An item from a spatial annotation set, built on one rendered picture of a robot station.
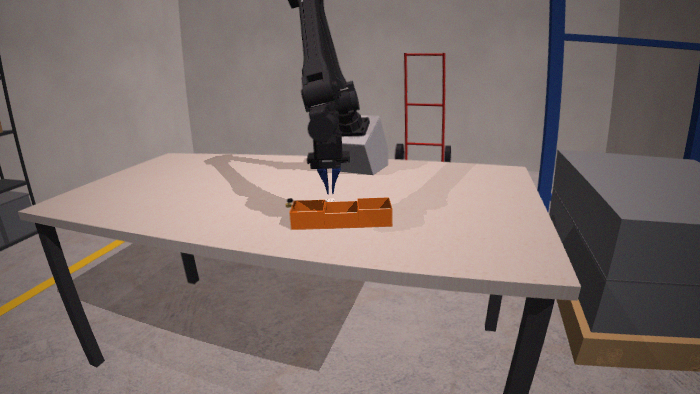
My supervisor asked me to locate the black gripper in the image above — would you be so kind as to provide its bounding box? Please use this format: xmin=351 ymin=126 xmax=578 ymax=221
xmin=307 ymin=133 xmax=350 ymax=194

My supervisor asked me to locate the orange rack of bins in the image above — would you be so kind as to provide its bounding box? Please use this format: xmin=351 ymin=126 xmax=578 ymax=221
xmin=290 ymin=197 xmax=392 ymax=230

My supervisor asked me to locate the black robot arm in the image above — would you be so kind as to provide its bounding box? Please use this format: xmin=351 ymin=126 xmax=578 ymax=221
xmin=288 ymin=0 xmax=370 ymax=169

